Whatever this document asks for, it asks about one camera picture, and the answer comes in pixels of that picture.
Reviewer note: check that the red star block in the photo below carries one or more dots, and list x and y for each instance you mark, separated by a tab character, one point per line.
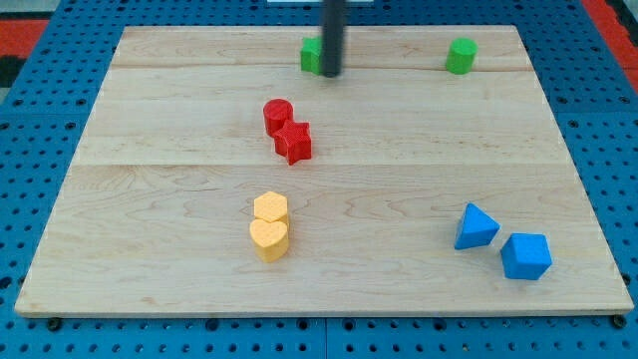
293	141

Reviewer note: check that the green star block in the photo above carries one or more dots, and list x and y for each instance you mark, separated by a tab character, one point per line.
310	55

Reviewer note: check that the yellow hexagon block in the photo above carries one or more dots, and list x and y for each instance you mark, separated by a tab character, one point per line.
271	206

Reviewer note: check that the yellow heart block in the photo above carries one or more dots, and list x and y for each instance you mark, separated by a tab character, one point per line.
270	239

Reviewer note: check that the red cylinder block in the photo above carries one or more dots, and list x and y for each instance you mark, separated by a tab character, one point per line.
276	113

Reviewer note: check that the light wooden board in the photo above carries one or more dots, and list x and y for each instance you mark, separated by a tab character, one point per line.
153	216

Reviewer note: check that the blue triangle block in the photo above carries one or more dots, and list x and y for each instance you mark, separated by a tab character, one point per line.
476	228

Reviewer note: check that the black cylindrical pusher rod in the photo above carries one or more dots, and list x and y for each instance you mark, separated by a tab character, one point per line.
333	27

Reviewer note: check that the green cylinder block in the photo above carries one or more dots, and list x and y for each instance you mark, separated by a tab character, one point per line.
461	55

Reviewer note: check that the blue cube block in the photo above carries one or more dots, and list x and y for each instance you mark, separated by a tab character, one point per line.
525	256

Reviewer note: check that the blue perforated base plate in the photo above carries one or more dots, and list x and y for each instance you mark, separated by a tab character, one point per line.
42	117

